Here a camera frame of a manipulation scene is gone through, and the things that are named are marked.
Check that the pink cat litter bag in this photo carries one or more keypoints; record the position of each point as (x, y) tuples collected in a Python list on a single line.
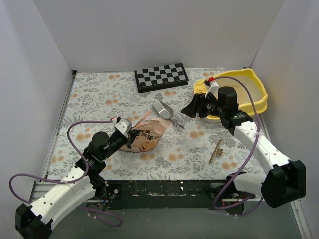
[(150, 132)]

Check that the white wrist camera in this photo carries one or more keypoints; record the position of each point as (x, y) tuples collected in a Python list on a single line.
[(122, 125), (211, 85)]

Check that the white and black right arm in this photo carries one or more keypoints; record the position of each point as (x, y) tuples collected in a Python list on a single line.
[(285, 180)]

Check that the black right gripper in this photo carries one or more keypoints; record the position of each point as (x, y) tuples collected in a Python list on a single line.
[(198, 106)]

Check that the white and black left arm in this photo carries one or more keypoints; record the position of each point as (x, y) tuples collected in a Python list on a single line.
[(83, 182)]

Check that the floral patterned table mat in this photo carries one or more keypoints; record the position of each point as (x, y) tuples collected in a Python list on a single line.
[(171, 146)]

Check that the black and silver chessboard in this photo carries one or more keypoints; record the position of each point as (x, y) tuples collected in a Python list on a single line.
[(161, 77)]

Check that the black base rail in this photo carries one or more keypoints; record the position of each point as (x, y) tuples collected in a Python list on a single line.
[(156, 194)]

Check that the yellow and white litter box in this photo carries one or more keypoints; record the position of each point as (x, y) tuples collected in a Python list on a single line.
[(250, 80)]

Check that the small brown wooden ruler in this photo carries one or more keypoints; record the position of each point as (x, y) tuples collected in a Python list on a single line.
[(217, 152)]

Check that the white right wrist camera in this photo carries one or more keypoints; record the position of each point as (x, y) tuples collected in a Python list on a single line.
[(211, 85)]

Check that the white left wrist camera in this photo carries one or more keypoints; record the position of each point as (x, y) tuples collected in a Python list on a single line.
[(122, 125)]

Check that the silver metal scoop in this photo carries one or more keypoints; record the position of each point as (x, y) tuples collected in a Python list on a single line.
[(166, 112)]

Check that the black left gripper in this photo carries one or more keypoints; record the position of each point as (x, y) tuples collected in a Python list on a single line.
[(127, 137)]

